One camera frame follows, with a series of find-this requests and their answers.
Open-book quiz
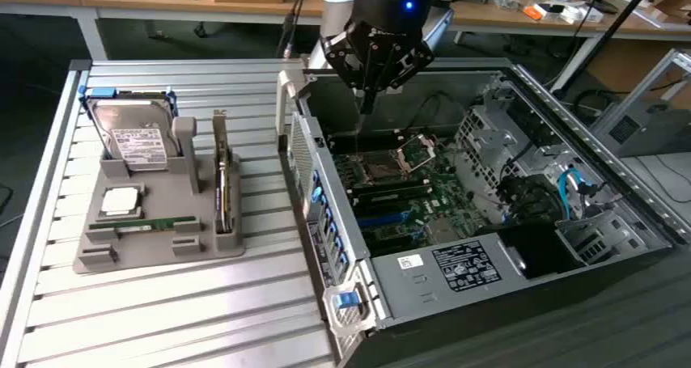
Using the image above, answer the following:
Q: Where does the orange and white device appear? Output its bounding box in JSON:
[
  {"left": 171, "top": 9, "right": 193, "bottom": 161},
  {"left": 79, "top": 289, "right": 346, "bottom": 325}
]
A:
[{"left": 521, "top": 2, "right": 566, "bottom": 22}]

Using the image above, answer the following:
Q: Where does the black slanted stand pole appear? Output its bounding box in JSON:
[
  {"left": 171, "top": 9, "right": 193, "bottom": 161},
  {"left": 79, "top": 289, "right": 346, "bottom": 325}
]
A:
[{"left": 548, "top": 0, "right": 662, "bottom": 100}]

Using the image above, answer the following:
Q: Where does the blue expansion card retainer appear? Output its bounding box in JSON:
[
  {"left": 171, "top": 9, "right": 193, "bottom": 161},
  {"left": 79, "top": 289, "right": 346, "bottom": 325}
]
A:
[{"left": 309, "top": 171, "right": 352, "bottom": 282}]

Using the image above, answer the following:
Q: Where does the metal socket cover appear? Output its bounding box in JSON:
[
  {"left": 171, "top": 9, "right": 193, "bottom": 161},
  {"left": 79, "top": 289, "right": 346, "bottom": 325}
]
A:
[{"left": 396, "top": 135, "right": 437, "bottom": 171}]

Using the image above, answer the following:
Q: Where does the large metal disk bay cage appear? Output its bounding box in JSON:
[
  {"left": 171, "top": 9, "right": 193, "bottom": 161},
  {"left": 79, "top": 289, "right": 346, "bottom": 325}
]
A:
[{"left": 456, "top": 80, "right": 557, "bottom": 191}]

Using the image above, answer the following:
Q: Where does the black plastic shroud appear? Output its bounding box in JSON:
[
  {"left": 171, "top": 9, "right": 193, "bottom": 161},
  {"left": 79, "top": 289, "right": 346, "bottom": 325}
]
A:
[{"left": 477, "top": 218, "right": 586, "bottom": 281}]

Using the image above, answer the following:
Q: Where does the CPU socket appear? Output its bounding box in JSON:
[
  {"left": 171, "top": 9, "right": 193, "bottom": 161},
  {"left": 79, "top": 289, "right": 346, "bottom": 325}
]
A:
[{"left": 358, "top": 151, "right": 404, "bottom": 183}]

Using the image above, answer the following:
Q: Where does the small metal disk bay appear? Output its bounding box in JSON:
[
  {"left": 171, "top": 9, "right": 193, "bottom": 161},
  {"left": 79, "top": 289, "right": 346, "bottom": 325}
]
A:
[{"left": 553, "top": 212, "right": 652, "bottom": 266}]

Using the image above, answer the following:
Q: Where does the open black PC case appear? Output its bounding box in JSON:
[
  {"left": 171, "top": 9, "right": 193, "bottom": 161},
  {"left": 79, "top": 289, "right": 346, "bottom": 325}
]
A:
[{"left": 274, "top": 58, "right": 691, "bottom": 368}]

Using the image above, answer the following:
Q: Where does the green RAM stick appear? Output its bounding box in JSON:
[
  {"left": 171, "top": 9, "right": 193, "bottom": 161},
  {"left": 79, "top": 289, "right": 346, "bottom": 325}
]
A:
[{"left": 87, "top": 216, "right": 195, "bottom": 232}]

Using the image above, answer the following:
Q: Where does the grey plastic parts rack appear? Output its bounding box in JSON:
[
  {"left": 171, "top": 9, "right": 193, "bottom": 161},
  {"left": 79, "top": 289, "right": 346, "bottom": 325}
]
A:
[{"left": 71, "top": 115, "right": 246, "bottom": 275}]

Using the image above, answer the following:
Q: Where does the black hanging cable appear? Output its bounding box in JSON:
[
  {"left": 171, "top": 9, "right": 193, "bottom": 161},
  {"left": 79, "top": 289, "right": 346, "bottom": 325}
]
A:
[{"left": 273, "top": 0, "right": 311, "bottom": 60}]

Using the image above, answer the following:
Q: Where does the grey metal computer box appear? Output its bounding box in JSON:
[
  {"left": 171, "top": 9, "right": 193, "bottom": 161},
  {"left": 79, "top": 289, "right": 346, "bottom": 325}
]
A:
[{"left": 590, "top": 99, "right": 691, "bottom": 159}]

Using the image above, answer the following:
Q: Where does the grey power supply with label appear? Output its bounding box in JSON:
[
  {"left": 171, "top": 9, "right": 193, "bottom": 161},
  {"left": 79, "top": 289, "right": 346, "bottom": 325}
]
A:
[{"left": 370, "top": 238, "right": 528, "bottom": 319}]

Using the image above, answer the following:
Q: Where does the aluminium profile frame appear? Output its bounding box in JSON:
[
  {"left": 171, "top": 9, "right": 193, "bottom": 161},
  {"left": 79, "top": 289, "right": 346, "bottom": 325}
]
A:
[{"left": 628, "top": 47, "right": 691, "bottom": 106}]

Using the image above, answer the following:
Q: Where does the green motherboard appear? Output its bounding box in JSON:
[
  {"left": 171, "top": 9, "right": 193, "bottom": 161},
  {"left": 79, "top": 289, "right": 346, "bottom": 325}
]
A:
[{"left": 328, "top": 135, "right": 486, "bottom": 258}]

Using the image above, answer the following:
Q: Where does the small folded cardboard box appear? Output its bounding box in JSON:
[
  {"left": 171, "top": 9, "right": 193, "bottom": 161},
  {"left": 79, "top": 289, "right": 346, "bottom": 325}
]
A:
[{"left": 652, "top": 0, "right": 691, "bottom": 21}]

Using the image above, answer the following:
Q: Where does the cluttered wooden desk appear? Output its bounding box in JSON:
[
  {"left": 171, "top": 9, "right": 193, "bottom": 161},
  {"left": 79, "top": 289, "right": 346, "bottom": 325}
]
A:
[{"left": 446, "top": 0, "right": 691, "bottom": 96}]

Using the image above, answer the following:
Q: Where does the grey chipset heatsink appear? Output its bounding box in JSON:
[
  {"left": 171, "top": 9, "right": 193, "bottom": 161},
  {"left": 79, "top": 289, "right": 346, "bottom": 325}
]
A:
[{"left": 428, "top": 218, "right": 462, "bottom": 242}]

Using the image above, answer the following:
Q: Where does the blue expansion slot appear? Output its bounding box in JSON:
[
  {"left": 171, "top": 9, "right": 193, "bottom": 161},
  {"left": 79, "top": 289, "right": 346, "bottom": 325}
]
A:
[{"left": 354, "top": 210, "right": 414, "bottom": 230}]

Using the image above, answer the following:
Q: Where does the light blue SATA wire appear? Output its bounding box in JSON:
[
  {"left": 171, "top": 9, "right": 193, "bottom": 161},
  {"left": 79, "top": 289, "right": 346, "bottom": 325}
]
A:
[{"left": 554, "top": 167, "right": 588, "bottom": 223}]

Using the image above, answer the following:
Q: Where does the hard disk in blue caddy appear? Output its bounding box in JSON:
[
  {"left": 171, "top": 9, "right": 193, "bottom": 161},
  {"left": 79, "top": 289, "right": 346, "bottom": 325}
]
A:
[{"left": 77, "top": 87, "right": 182, "bottom": 173}]

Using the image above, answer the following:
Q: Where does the graphics card with metal bracket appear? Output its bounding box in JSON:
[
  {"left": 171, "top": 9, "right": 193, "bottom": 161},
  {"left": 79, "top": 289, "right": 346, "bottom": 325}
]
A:
[{"left": 210, "top": 108, "right": 239, "bottom": 236}]

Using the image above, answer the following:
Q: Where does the black internal cable bundle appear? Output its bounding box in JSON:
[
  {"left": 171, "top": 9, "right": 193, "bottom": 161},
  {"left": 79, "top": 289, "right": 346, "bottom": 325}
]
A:
[{"left": 493, "top": 173, "right": 562, "bottom": 226}]

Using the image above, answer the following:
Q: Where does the silver CPU chip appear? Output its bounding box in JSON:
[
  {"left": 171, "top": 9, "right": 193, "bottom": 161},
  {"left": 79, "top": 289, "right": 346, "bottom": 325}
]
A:
[{"left": 98, "top": 186, "right": 145, "bottom": 219}]

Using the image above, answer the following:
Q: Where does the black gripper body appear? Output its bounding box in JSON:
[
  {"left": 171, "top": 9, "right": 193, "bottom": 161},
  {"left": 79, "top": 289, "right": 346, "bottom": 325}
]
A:
[{"left": 344, "top": 0, "right": 436, "bottom": 90}]

